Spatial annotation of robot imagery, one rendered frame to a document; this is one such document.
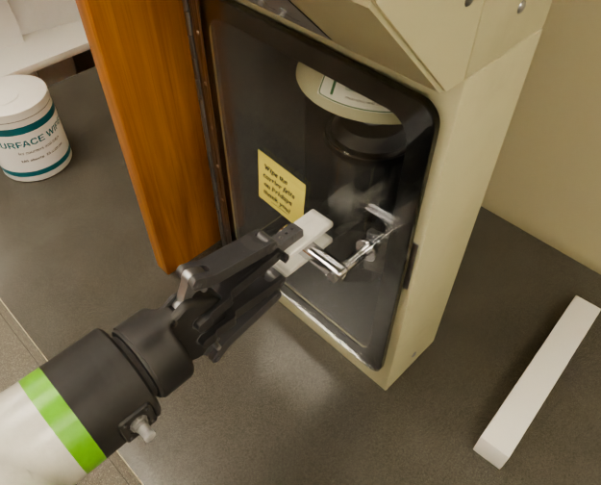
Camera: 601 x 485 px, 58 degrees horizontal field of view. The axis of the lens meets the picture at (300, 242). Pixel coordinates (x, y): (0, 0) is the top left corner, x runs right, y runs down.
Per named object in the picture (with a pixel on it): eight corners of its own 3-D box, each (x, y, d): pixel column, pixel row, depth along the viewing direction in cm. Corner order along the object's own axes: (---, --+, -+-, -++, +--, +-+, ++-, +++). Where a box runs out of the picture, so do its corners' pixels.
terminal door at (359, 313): (230, 244, 84) (191, -21, 54) (382, 372, 69) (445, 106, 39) (226, 247, 83) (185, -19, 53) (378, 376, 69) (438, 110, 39)
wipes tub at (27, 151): (53, 131, 111) (25, 64, 100) (86, 160, 105) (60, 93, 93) (-10, 160, 105) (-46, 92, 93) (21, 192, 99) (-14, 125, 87)
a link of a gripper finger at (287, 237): (257, 256, 53) (254, 235, 51) (293, 229, 55) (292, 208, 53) (266, 264, 52) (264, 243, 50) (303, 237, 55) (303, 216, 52)
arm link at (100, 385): (19, 342, 43) (59, 395, 50) (96, 443, 37) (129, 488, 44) (87, 297, 46) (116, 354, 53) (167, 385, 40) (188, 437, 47)
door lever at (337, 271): (311, 218, 60) (311, 201, 58) (376, 264, 55) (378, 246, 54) (275, 243, 58) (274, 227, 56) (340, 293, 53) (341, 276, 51)
